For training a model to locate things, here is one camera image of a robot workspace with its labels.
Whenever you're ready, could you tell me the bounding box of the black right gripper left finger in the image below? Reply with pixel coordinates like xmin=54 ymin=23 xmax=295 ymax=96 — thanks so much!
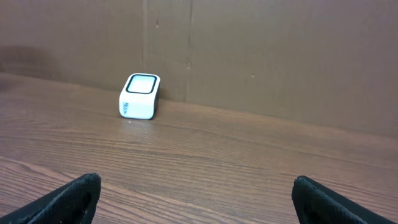
xmin=1 ymin=173 xmax=101 ymax=224

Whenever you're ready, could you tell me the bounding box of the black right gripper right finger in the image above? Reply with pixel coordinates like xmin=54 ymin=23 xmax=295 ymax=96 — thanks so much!
xmin=292 ymin=175 xmax=395 ymax=224

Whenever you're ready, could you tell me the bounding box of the white barcode scanner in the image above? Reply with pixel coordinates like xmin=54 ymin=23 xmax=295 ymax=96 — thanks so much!
xmin=119 ymin=73 xmax=161 ymax=119

